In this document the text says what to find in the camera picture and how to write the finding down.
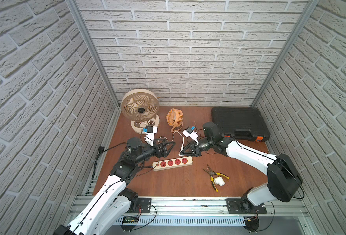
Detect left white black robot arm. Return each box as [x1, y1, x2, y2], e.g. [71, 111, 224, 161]
[53, 138, 175, 235]

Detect white fan power cable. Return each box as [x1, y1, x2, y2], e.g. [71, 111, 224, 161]
[143, 121, 186, 157]

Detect aluminium front frame rail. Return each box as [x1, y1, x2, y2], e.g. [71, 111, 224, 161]
[68, 195, 312, 218]

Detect left small circuit board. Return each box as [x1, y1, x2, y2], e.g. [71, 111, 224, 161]
[122, 216, 139, 226]

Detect beige red power strip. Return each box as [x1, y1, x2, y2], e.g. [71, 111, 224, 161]
[152, 157, 193, 171]

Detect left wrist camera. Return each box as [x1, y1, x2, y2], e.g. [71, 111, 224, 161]
[142, 125, 158, 146]

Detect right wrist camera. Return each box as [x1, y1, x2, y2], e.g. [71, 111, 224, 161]
[182, 126, 199, 144]

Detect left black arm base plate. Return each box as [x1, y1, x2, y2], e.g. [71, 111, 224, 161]
[125, 197, 152, 214]

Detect yellow handled pliers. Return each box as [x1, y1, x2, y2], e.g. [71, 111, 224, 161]
[203, 165, 230, 192]

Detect white slotted cable duct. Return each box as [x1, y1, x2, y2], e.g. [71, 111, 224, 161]
[76, 216, 246, 227]

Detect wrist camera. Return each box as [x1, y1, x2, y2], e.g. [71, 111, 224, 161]
[182, 126, 199, 144]
[142, 125, 158, 146]

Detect black power strip cord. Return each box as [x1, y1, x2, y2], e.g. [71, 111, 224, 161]
[84, 142, 153, 196]

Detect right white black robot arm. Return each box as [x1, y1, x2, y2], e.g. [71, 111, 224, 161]
[180, 122, 303, 209]

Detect black plastic tool case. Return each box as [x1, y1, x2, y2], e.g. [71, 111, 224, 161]
[211, 107, 270, 142]

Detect small orange desk fan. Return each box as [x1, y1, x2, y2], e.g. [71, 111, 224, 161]
[166, 108, 184, 133]

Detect white pipe elbow fitting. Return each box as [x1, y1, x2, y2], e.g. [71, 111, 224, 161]
[214, 177, 225, 187]

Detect large beige desk fan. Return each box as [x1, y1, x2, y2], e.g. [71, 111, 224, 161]
[121, 89, 160, 134]

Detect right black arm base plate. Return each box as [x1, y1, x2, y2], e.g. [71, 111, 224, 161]
[225, 198, 267, 214]

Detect right small round controller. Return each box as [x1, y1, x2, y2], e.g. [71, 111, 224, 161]
[244, 217, 260, 232]

